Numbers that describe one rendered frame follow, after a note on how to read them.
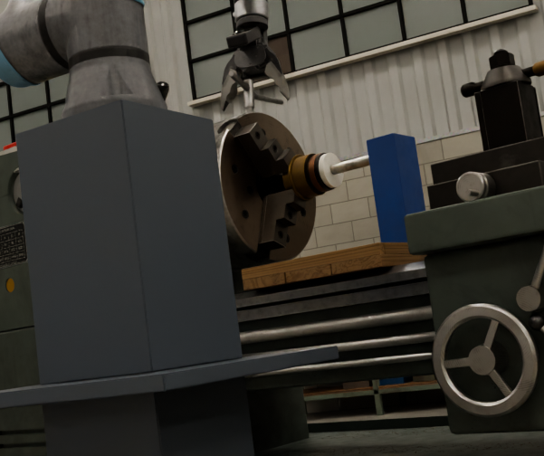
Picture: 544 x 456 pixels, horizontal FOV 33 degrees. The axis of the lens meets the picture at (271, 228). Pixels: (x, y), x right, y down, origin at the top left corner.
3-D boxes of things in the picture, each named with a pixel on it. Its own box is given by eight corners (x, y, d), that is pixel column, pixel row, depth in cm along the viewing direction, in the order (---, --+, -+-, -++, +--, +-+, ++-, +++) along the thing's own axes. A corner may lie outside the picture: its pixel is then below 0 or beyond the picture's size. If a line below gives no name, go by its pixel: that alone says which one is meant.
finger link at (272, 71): (304, 96, 198) (278, 69, 201) (296, 88, 192) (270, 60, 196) (293, 106, 198) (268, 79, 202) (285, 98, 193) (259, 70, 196)
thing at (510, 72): (472, 91, 145) (470, 73, 145) (493, 98, 151) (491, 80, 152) (520, 78, 140) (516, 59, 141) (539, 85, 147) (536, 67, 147)
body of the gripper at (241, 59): (279, 78, 203) (275, 28, 205) (266, 65, 195) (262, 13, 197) (246, 84, 205) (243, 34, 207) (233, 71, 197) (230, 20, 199)
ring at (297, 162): (273, 156, 179) (310, 146, 174) (301, 159, 187) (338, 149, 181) (280, 203, 178) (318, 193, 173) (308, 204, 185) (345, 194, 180)
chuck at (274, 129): (189, 261, 176) (182, 107, 182) (289, 274, 200) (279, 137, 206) (224, 253, 170) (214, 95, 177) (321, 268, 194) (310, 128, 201)
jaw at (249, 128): (247, 184, 184) (217, 136, 180) (257, 170, 188) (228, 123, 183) (290, 172, 178) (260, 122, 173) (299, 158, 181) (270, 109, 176)
